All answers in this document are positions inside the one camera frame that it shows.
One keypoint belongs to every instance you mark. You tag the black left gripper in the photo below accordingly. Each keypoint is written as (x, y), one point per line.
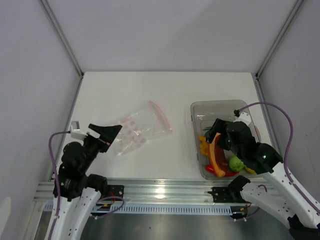
(107, 133)

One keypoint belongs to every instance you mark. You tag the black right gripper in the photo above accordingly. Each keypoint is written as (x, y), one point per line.
(218, 127)

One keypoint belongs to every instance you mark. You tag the clear pink zip top bag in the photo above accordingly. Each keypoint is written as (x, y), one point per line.
(146, 123)

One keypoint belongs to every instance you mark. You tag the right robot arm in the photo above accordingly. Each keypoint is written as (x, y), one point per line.
(297, 211)

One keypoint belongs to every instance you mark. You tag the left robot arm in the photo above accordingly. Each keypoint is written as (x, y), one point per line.
(76, 194)

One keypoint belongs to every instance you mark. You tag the clear plastic food bin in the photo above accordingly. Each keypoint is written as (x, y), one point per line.
(203, 115)

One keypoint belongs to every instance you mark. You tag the orange toy croissant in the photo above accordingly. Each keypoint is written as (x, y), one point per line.
(203, 145)

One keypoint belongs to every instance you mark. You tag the green toy custard apple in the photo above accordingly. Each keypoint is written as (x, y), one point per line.
(235, 164)

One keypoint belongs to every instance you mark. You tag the red toy chili pepper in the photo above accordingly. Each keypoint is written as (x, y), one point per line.
(211, 168)

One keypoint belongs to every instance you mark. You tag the yellow toy mango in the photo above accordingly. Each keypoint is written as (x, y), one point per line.
(249, 170)

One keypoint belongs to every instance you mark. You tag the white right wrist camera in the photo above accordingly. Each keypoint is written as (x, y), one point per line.
(242, 116)

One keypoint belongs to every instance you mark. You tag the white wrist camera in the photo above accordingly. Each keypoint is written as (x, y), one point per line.
(242, 116)
(76, 132)

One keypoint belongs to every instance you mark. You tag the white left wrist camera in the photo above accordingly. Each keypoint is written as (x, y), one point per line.
(76, 132)

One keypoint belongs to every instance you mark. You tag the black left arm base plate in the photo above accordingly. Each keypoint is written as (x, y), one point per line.
(113, 191)

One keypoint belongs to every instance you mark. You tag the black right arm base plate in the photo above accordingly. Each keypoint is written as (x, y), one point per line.
(224, 195)

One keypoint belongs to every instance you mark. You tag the aluminium front rail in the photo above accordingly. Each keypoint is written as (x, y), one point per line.
(168, 191)

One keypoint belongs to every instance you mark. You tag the white slotted cable duct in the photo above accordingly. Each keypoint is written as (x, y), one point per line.
(220, 210)

